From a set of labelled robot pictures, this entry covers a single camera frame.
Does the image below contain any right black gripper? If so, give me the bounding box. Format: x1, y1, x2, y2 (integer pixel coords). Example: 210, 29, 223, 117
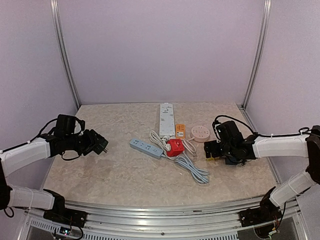
204, 139, 235, 158

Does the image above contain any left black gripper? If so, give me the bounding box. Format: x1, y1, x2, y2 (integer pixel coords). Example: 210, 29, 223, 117
64, 129, 104, 156

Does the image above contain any dark green cube socket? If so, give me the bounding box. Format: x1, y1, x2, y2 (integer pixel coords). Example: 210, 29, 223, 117
93, 136, 109, 155

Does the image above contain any yellow cube socket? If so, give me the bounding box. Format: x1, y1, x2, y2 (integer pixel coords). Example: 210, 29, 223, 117
205, 156, 220, 162

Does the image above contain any black power adapter with cable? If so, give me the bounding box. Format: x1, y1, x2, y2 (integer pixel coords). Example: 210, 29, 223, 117
238, 159, 247, 166

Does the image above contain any red cube socket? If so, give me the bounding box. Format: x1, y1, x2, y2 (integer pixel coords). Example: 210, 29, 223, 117
166, 138, 185, 157

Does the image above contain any blue cube socket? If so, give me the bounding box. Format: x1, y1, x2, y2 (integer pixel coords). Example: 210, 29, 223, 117
224, 157, 239, 166

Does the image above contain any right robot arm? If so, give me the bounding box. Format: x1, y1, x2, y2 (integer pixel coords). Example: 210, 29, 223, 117
204, 117, 320, 222

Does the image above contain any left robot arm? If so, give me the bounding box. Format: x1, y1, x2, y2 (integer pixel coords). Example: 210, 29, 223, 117
0, 114, 109, 223

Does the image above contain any round pink power socket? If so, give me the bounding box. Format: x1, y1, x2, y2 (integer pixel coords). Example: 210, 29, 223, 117
190, 125, 211, 143

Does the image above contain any orange power adapter socket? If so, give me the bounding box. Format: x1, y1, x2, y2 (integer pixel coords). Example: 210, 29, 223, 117
175, 123, 186, 139

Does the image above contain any long white power strip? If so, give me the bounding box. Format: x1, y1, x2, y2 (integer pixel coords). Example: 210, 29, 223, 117
159, 103, 176, 138

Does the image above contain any light blue power strip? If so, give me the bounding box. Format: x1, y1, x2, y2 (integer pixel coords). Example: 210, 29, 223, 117
129, 138, 164, 159

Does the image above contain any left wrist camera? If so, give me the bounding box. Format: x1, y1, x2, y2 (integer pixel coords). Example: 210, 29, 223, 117
74, 119, 86, 135

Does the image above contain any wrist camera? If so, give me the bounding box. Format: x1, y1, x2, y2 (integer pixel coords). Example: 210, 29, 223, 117
212, 120, 221, 139
74, 119, 86, 135

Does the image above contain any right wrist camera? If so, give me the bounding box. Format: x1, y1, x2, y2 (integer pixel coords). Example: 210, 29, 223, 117
212, 120, 221, 139

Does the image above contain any light blue coiled cable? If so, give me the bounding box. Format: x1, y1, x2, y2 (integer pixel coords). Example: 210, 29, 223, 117
174, 154, 210, 185

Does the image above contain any aluminium front rail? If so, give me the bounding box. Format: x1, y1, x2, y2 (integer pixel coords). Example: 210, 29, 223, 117
17, 196, 310, 240

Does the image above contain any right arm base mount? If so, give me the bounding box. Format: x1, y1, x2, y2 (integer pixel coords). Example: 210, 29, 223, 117
238, 207, 282, 227

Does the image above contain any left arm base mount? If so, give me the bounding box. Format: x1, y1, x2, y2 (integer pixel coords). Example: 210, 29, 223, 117
43, 208, 88, 228

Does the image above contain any left aluminium frame post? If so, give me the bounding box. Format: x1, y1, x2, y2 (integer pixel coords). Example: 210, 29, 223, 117
49, 0, 82, 110

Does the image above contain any aluminium frame post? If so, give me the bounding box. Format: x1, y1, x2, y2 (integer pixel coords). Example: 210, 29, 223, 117
241, 0, 272, 111
49, 0, 82, 110

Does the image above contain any right aluminium frame post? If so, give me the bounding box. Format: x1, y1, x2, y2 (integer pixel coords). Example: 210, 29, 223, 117
241, 0, 272, 111

